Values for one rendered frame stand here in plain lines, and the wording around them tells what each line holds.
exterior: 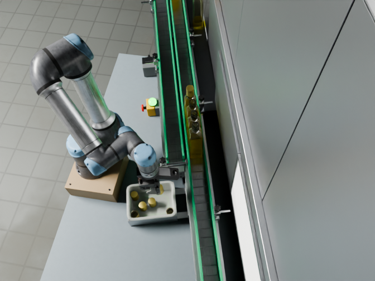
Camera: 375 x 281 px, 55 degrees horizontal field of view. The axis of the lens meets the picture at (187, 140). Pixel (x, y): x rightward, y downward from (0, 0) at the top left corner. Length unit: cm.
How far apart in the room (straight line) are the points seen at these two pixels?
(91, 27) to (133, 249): 240
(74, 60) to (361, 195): 111
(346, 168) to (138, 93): 167
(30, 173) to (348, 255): 255
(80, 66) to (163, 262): 90
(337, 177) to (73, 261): 140
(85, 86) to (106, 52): 192
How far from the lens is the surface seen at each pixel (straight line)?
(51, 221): 271
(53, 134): 300
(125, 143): 135
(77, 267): 177
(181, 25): 224
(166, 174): 147
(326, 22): 58
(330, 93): 57
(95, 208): 182
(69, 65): 139
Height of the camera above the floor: 242
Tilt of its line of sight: 61 degrees down
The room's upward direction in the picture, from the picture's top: 3 degrees counter-clockwise
